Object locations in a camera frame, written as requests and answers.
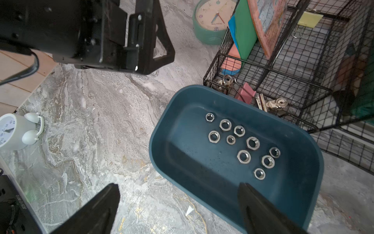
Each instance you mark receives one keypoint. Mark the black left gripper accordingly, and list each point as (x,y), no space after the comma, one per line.
(87,33)

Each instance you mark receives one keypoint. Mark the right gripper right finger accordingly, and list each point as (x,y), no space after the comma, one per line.
(260,216)

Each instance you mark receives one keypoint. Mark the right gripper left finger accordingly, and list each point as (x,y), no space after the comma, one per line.
(95,217)

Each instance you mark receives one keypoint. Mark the small steel hex nut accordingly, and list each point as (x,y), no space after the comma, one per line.
(259,174)

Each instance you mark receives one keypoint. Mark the large steel hex nut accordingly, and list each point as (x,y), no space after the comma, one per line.
(268,162)

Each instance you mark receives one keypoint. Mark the teal plastic storage box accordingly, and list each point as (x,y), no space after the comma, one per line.
(210,172)

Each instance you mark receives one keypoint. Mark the green round clock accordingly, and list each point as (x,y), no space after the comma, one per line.
(210,20)

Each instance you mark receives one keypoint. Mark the colourful paper folders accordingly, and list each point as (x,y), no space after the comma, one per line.
(253,21)

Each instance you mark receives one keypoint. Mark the white alarm clock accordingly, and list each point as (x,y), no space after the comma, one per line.
(18,131)

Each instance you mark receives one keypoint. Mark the pink binder clip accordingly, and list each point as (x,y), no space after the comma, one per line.
(245,93)

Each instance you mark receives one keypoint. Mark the black wire desk organizer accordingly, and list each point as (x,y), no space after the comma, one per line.
(323,65)

